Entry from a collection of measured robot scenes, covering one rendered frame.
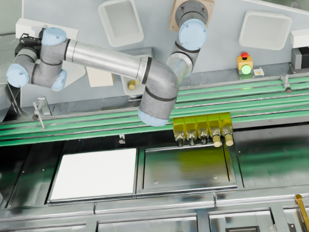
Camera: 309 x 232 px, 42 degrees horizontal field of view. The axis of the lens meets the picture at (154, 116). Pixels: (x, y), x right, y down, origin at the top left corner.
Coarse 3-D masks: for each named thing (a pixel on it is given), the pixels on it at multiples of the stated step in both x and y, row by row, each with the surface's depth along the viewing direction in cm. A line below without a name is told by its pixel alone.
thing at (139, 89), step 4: (136, 56) 198; (140, 56) 198; (144, 56) 198; (148, 56) 198; (124, 76) 208; (124, 80) 207; (128, 80) 214; (132, 80) 214; (124, 84) 208; (128, 84) 216; (136, 84) 216; (140, 84) 216; (124, 88) 209; (128, 88) 214; (136, 88) 214; (140, 88) 213; (144, 88) 213; (128, 92) 212; (132, 92) 212; (136, 92) 211; (140, 92) 211
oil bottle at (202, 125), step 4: (196, 116) 203; (200, 116) 203; (204, 116) 202; (196, 120) 201; (200, 120) 200; (204, 120) 200; (200, 124) 198; (204, 124) 197; (200, 128) 195; (204, 128) 195; (208, 128) 195; (200, 132) 194; (204, 132) 194; (208, 132) 195; (208, 136) 196
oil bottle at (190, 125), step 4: (184, 116) 205; (188, 116) 205; (192, 116) 204; (184, 120) 203; (188, 120) 202; (192, 120) 202; (188, 124) 200; (192, 124) 199; (188, 128) 197; (192, 128) 196; (196, 128) 198; (188, 132) 195; (192, 132) 195; (196, 132) 195; (188, 136) 195; (196, 136) 196
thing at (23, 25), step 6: (18, 24) 160; (24, 24) 161; (30, 24) 162; (36, 24) 163; (42, 24) 164; (48, 24) 165; (18, 30) 162; (24, 30) 161; (30, 30) 161; (66, 30) 164; (72, 30) 166; (78, 30) 167; (18, 36) 163; (72, 36) 163
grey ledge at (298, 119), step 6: (264, 120) 215; (270, 120) 215; (276, 120) 215; (282, 120) 215; (288, 120) 215; (294, 120) 215; (300, 120) 215; (306, 120) 214; (234, 126) 218; (240, 126) 218; (246, 126) 218; (252, 126) 218
